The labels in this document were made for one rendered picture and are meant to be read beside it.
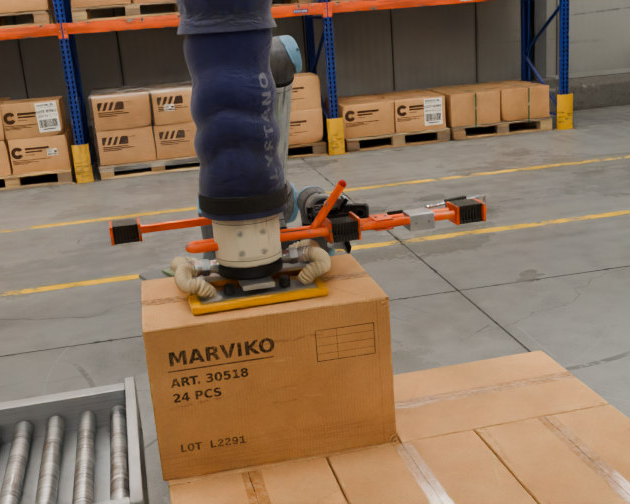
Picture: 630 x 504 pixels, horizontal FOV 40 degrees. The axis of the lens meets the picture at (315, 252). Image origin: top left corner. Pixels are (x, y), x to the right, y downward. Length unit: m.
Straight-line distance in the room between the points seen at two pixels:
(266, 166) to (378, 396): 0.64
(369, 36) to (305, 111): 1.83
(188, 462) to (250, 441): 0.16
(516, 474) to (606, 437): 0.30
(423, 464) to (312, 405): 0.31
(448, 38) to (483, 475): 9.37
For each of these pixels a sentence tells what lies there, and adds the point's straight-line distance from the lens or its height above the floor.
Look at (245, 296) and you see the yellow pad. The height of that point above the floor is 0.97.
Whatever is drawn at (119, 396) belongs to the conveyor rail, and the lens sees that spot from 2.64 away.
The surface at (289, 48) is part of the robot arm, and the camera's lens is 2.61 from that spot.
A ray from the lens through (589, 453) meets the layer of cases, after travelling 2.25.
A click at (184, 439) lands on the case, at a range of 2.17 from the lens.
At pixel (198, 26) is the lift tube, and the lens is 2.04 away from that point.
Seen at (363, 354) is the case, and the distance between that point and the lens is 2.15.
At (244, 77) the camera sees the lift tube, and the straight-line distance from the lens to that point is 2.04.
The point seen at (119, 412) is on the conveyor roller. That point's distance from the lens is 2.60.
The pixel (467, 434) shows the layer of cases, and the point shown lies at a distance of 2.31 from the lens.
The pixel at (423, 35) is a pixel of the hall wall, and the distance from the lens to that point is 11.09.
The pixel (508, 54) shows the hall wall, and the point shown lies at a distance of 11.52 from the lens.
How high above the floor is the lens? 1.66
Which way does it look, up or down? 16 degrees down
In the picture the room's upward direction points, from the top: 4 degrees counter-clockwise
